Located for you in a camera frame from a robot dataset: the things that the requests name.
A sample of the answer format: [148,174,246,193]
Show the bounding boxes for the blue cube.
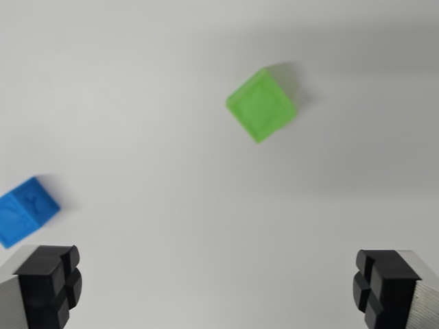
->
[0,176,62,249]

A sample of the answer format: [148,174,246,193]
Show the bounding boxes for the green cube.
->
[225,67,298,145]

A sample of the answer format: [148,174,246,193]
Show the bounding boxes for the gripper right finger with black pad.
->
[352,249,439,329]

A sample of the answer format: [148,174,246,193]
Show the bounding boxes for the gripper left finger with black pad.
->
[0,244,83,329]

